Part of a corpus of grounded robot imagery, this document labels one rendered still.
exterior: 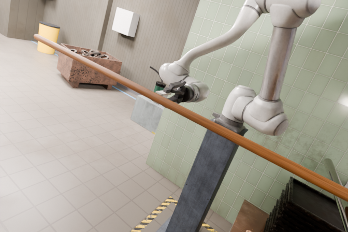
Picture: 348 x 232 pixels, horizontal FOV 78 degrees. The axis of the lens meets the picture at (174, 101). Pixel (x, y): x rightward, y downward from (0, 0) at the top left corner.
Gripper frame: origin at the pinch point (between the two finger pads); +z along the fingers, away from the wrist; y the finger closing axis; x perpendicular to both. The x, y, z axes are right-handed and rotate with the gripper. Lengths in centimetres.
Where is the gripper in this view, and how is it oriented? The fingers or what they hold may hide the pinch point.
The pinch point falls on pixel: (162, 97)
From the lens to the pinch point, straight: 82.5
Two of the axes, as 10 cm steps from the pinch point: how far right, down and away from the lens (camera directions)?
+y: -3.1, 9.1, 2.8
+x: -8.1, -4.1, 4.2
